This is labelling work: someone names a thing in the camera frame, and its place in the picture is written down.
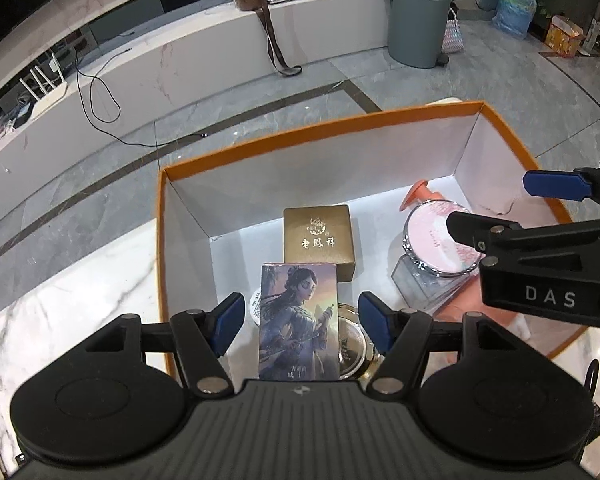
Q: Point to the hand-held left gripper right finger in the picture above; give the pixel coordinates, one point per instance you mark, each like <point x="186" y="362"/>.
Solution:
<point x="375" y="322"/>

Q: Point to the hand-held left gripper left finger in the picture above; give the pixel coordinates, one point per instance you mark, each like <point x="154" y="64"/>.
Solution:
<point x="230" y="322"/>

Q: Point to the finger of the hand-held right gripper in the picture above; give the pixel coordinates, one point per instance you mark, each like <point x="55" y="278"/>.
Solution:
<point x="467" y="227"/>
<point x="550" y="184"/>

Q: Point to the white lid glass jar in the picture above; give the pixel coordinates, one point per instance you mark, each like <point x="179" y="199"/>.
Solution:
<point x="256" y="307"/>

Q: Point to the round pink floral compact mirror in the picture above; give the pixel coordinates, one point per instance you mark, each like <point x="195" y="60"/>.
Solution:
<point x="430" y="240"/>

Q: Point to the pink pump bottle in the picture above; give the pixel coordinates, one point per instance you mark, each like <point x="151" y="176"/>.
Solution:
<point x="415" y="195"/>

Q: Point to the clear plastic box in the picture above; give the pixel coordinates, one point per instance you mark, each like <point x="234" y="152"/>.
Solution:
<point x="425" y="285"/>

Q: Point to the figure print card box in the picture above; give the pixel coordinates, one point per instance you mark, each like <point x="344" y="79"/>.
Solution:
<point x="295" y="320"/>

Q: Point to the golden brown square box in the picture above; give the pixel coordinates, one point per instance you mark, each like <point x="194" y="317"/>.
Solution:
<point x="320" y="240"/>

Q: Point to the large orange cardboard box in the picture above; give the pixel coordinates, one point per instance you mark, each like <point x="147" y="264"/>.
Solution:
<point x="330" y="170"/>

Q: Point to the round metal tin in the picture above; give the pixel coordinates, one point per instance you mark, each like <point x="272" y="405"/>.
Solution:
<point x="350" y="345"/>

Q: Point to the small orange cardboard box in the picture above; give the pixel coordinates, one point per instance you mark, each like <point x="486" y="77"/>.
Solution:
<point x="562" y="37"/>

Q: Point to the blue water jug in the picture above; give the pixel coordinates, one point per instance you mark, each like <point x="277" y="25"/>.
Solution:
<point x="514" y="10"/>

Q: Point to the white woven bag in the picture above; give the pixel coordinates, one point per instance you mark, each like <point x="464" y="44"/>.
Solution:
<point x="452" y="32"/>

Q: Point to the grey green trash can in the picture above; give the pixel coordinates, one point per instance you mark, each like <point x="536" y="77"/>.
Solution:
<point x="417" y="25"/>

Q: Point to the long white marble bench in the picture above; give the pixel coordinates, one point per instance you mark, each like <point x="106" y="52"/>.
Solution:
<point x="180" y="70"/>

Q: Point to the white router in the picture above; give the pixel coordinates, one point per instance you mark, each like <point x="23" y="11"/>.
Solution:
<point x="45" y="92"/>

